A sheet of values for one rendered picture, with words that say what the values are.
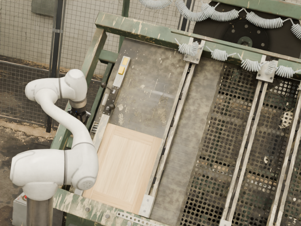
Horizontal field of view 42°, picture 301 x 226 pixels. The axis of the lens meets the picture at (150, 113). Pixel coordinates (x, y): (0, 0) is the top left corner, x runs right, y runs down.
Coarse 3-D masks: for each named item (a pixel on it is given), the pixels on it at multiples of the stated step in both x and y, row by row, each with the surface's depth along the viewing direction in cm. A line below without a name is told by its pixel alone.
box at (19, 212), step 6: (18, 198) 222; (24, 198) 223; (18, 204) 219; (24, 204) 219; (18, 210) 221; (24, 210) 220; (18, 216) 222; (24, 216) 221; (12, 222) 225; (18, 222) 224; (24, 222) 223
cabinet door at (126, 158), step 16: (112, 128) 251; (112, 144) 248; (128, 144) 247; (144, 144) 246; (112, 160) 245; (128, 160) 244; (144, 160) 243; (112, 176) 243; (128, 176) 241; (144, 176) 240; (96, 192) 241; (112, 192) 240; (128, 192) 239; (144, 192) 237; (128, 208) 236
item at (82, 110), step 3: (72, 108) 202; (75, 108) 200; (81, 108) 201; (84, 108) 203; (72, 111) 207; (75, 111) 202; (78, 111) 202; (81, 111) 202; (84, 111) 205; (78, 114) 208; (84, 114) 207
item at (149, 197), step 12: (192, 48) 237; (192, 60) 247; (192, 72) 249; (180, 84) 248; (180, 96) 246; (180, 108) 244; (168, 120) 242; (168, 132) 244; (168, 144) 238; (156, 168) 236; (156, 180) 233; (156, 192) 236; (144, 204) 230; (144, 216) 229
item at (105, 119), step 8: (120, 64) 260; (128, 64) 260; (120, 80) 256; (120, 88) 258; (112, 112) 255; (104, 120) 250; (104, 128) 249; (96, 136) 248; (96, 144) 247; (80, 192) 240
